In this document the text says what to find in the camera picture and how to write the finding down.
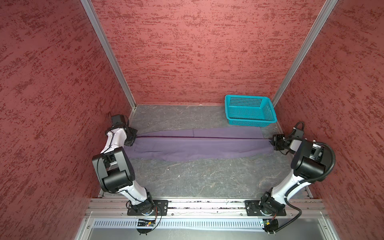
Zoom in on teal plastic basket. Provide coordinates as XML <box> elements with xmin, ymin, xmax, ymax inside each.
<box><xmin>225</xmin><ymin>95</ymin><xmax>277</xmax><ymax>127</ymax></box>

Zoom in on purple trousers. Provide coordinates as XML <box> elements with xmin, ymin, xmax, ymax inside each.
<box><xmin>124</xmin><ymin>126</ymin><xmax>274</xmax><ymax>162</ymax></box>

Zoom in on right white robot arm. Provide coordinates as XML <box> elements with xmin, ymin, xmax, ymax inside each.
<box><xmin>258</xmin><ymin>134</ymin><xmax>336</xmax><ymax>216</ymax></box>

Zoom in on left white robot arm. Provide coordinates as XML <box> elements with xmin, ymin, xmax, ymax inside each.
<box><xmin>92</xmin><ymin>127</ymin><xmax>157</xmax><ymax>216</ymax></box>

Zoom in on right connector board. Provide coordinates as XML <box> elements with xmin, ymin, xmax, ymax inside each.
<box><xmin>263</xmin><ymin>219</ymin><xmax>279</xmax><ymax>235</ymax></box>

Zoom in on connector board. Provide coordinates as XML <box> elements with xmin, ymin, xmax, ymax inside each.
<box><xmin>136</xmin><ymin>219</ymin><xmax>157</xmax><ymax>235</ymax></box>
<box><xmin>263</xmin><ymin>219</ymin><xmax>279</xmax><ymax>235</ymax></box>

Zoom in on left connector board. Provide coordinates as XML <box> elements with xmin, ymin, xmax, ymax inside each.
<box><xmin>136</xmin><ymin>219</ymin><xmax>157</xmax><ymax>235</ymax></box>

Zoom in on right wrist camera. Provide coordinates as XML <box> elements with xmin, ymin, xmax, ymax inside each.
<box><xmin>289</xmin><ymin>128</ymin><xmax>304</xmax><ymax>139</ymax></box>

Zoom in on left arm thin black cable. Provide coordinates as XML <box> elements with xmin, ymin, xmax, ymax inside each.
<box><xmin>95</xmin><ymin>128</ymin><xmax>133</xmax><ymax>194</ymax></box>

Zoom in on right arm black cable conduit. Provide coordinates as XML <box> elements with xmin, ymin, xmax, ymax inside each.
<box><xmin>281</xmin><ymin>140</ymin><xmax>337</xmax><ymax>184</ymax></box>

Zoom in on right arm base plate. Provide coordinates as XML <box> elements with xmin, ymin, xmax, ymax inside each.
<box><xmin>245</xmin><ymin>200</ymin><xmax>287</xmax><ymax>217</ymax></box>

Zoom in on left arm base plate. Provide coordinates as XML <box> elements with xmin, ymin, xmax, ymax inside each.
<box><xmin>127</xmin><ymin>200</ymin><xmax>169</xmax><ymax>217</ymax></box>

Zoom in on front aluminium rail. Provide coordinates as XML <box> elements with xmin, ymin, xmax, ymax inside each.
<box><xmin>85</xmin><ymin>197</ymin><xmax>329</xmax><ymax>219</ymax></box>

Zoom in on slotted cable duct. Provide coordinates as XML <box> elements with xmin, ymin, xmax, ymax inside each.
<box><xmin>92</xmin><ymin>218</ymin><xmax>264</xmax><ymax>232</ymax></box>

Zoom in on right aluminium corner post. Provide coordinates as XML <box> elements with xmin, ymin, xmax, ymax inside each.
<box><xmin>272</xmin><ymin>0</ymin><xmax>338</xmax><ymax>107</ymax></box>

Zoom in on aluminium corner post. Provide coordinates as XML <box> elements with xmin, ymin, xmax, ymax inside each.
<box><xmin>272</xmin><ymin>0</ymin><xmax>338</xmax><ymax>107</ymax></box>
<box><xmin>81</xmin><ymin>0</ymin><xmax>137</xmax><ymax>111</ymax></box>

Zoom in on left aluminium corner post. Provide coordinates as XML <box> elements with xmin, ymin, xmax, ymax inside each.
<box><xmin>81</xmin><ymin>0</ymin><xmax>137</xmax><ymax>111</ymax></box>

